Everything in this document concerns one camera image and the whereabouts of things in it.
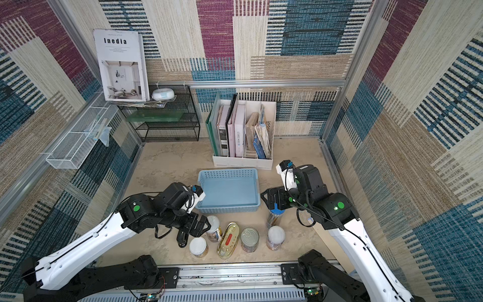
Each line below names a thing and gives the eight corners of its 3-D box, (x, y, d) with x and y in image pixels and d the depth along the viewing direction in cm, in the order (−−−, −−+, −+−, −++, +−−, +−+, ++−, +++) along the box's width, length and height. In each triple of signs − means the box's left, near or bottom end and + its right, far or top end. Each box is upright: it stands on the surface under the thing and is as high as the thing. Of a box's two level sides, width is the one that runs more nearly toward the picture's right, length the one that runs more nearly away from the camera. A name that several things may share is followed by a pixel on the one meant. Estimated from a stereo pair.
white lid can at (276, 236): (266, 251, 82) (269, 242, 72) (265, 235, 86) (268, 225, 76) (281, 251, 82) (286, 242, 72) (280, 235, 86) (284, 225, 76)
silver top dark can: (240, 252, 81) (240, 245, 73) (241, 235, 85) (240, 227, 77) (258, 252, 81) (259, 245, 73) (257, 235, 85) (259, 227, 77)
